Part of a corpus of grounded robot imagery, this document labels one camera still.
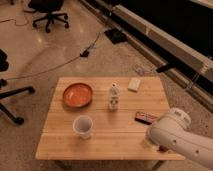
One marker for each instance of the white plastic cup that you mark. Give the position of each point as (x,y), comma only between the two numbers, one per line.
(82,126)

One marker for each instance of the wooden table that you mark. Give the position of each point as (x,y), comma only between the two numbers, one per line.
(115,134)

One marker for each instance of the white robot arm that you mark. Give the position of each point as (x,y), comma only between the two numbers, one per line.
(171,131)

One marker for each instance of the black chair base left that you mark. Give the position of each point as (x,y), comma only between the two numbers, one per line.
(11,96)

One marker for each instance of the black floor mat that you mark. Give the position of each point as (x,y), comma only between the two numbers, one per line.
(115,36)

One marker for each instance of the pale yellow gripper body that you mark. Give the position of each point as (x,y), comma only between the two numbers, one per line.
(150,145)

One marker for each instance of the red chili pepper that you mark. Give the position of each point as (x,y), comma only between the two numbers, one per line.
(163,149)

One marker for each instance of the white rectangular block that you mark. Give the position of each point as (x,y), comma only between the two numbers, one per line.
(134,84)

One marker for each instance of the orange wooden bowl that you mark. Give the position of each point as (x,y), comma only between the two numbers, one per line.
(77,95)

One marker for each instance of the dark candy box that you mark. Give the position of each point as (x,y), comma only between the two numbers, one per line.
(145,118)

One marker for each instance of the black office chair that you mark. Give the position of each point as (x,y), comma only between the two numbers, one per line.
(51,9)

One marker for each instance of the small white bottle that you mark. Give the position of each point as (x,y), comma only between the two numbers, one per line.
(113,97)

